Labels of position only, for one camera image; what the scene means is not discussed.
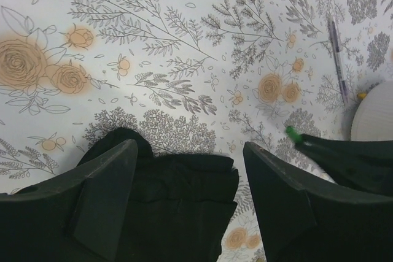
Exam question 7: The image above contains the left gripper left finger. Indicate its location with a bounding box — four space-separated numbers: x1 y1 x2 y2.
1 140 138 261

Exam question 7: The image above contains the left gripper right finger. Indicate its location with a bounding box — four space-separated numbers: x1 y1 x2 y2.
243 142 392 261

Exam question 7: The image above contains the green capped marker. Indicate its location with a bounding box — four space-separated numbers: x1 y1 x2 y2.
286 126 335 183

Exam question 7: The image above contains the black folded cloth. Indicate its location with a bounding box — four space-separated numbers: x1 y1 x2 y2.
81 128 239 261

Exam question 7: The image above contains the white round divided organizer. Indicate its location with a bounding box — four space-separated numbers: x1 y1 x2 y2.
351 81 392 141

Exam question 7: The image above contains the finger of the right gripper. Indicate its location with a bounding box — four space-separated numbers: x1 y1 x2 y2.
296 134 392 196

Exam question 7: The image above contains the purple thin pen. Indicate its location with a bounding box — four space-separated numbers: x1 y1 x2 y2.
327 15 349 105

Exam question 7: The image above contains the floral table mat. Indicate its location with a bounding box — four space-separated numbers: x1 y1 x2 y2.
1 0 392 261

